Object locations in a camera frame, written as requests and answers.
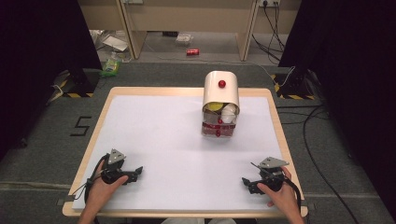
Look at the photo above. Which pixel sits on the white crumpled packaging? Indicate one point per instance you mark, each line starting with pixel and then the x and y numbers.
pixel 110 42

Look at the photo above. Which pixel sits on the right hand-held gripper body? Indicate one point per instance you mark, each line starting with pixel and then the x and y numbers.
pixel 271 177

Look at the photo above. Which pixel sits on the black curtain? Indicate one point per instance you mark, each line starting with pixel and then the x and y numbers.
pixel 37 68
pixel 351 77

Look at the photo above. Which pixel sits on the person's right hand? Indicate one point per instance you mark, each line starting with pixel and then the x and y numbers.
pixel 283 196

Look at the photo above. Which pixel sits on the yellow item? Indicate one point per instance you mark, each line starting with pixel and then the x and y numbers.
pixel 215 106

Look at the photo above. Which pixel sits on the person's left hand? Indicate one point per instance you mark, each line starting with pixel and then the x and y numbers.
pixel 101 193

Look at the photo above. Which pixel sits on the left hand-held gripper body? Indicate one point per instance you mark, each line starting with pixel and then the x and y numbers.
pixel 114 169

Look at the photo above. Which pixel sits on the white table mat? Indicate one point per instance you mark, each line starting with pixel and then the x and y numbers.
pixel 174 149

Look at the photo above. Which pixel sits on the red drink can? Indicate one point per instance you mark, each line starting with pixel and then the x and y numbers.
pixel 192 52

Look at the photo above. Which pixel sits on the hazard-striped stand base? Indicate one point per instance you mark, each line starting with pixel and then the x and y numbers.
pixel 294 87
pixel 79 87

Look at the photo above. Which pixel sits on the white storage box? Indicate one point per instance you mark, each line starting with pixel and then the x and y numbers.
pixel 221 91

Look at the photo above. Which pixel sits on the clear plastic bag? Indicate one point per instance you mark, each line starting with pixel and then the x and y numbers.
pixel 184 39

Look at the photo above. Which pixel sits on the green packet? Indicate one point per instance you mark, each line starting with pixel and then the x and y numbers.
pixel 110 67

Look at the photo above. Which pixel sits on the white wall socket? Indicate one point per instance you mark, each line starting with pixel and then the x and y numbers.
pixel 269 2

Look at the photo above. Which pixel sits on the beige wooden desk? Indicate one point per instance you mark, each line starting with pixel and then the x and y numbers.
pixel 193 15

